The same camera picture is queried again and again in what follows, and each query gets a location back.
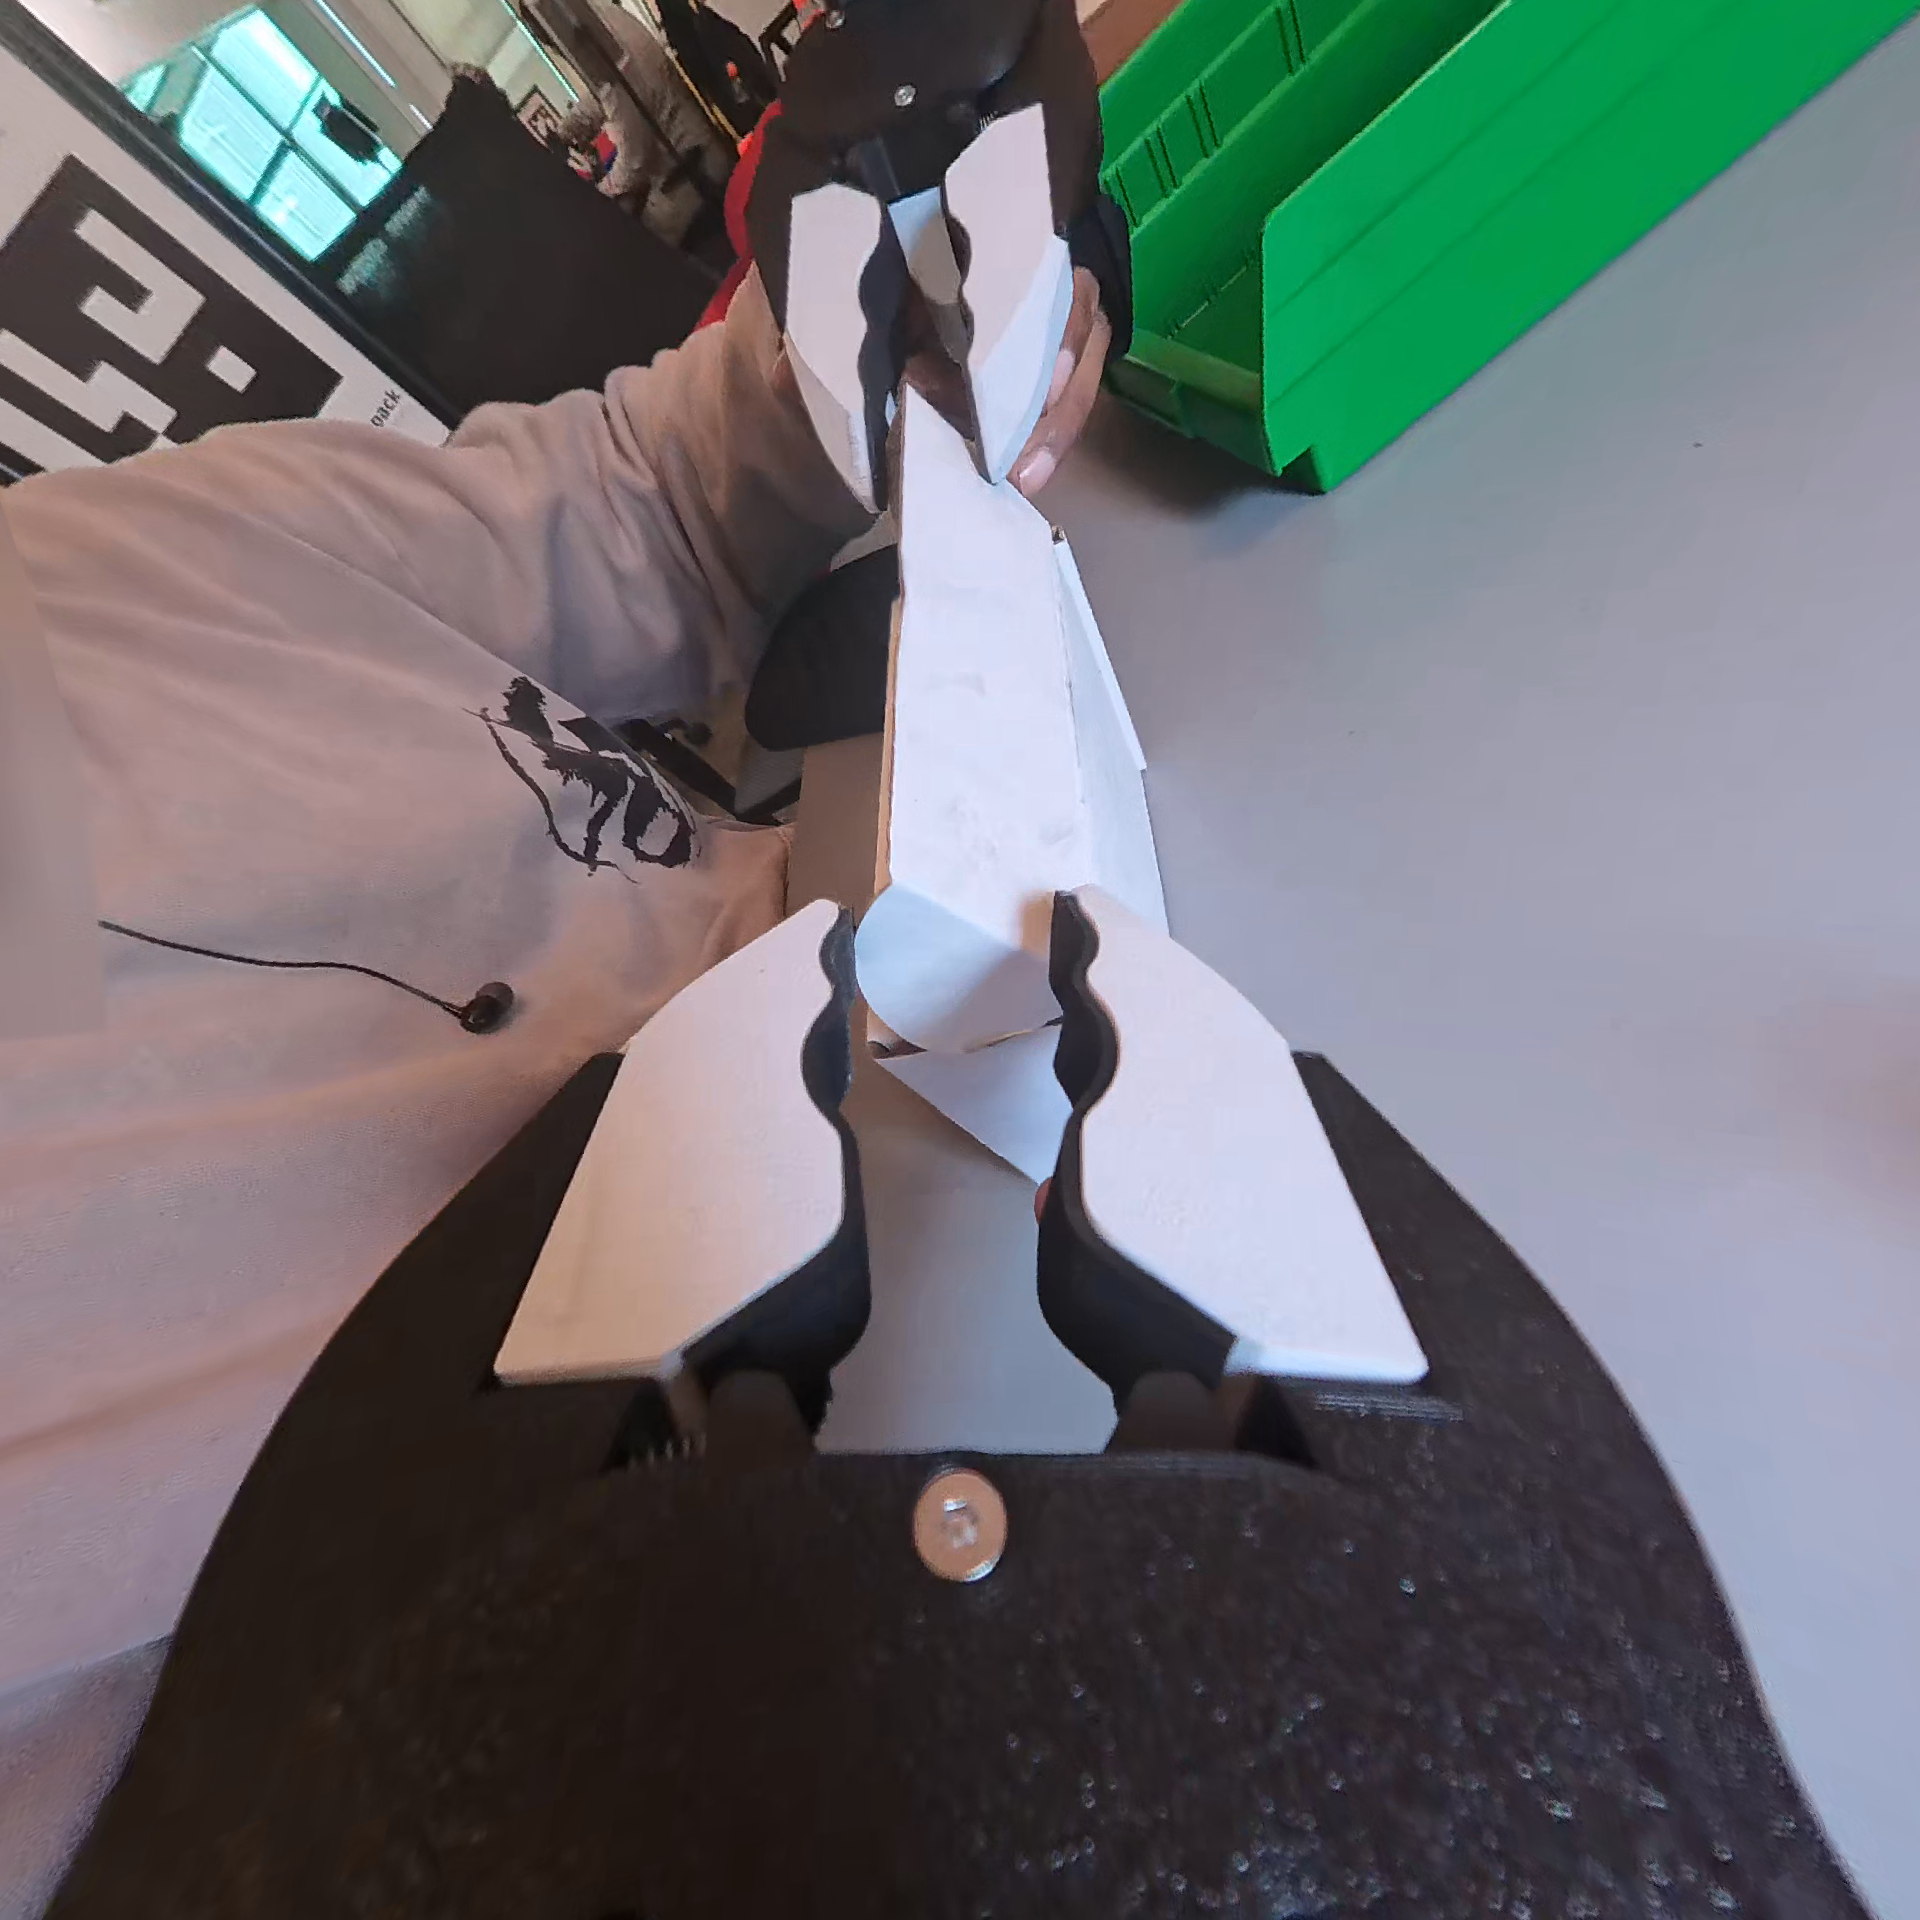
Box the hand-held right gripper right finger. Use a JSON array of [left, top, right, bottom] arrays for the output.
[[1036, 883, 1431, 1419]]

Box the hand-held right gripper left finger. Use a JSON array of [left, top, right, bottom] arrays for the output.
[[495, 901, 875, 1419]]

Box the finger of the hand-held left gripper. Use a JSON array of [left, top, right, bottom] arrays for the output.
[[780, 186, 912, 515], [883, 106, 1076, 484]]

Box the person's left forearm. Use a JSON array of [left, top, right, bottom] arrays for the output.
[[440, 277, 880, 678]]

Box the white cardboard box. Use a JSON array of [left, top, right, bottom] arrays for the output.
[[862, 382, 1171, 1188]]

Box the person's grey hoodie torso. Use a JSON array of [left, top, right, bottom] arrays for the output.
[[0, 404, 842, 1727]]

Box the black partition panel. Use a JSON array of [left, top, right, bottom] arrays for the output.
[[323, 67, 722, 428]]

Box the green plastic bin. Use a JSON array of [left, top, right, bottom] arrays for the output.
[[1258, 0, 1920, 498], [1097, 0, 1508, 428]]

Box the person's left hand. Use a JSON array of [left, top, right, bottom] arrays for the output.
[[1008, 193, 1130, 500]]

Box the black earphone cable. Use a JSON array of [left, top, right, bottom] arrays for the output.
[[96, 918, 518, 1036]]

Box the black and white tag poster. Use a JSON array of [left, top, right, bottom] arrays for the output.
[[0, 30, 452, 490]]

